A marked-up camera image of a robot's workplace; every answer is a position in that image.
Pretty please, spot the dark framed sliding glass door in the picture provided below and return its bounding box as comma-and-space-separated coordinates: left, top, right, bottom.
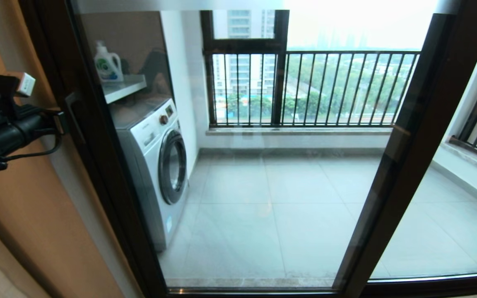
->
17, 0, 477, 298

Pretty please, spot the white detergent bottle green label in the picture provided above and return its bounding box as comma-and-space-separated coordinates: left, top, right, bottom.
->
94, 41, 124, 82

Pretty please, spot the white front-load washing machine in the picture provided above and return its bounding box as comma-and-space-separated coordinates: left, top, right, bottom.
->
110, 97, 190, 252

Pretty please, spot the grey high-rise building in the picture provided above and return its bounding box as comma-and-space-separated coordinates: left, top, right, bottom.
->
214, 9, 275, 98

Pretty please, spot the grey stone window sill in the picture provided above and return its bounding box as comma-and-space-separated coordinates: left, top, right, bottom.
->
435, 141, 477, 179
206, 126, 392, 136

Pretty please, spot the long black balcony railing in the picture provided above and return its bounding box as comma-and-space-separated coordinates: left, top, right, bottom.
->
204, 50, 422, 127

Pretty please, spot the dark brown fixed glass door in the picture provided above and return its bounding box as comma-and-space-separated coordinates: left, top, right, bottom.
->
365, 0, 477, 295

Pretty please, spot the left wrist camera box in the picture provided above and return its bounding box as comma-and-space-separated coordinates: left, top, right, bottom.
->
0, 72, 37, 109

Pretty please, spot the white wall shelf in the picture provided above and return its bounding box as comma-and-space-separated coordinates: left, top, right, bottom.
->
102, 74, 148, 104

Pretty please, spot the dark window frame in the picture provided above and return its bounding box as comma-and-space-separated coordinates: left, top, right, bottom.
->
200, 9, 289, 126

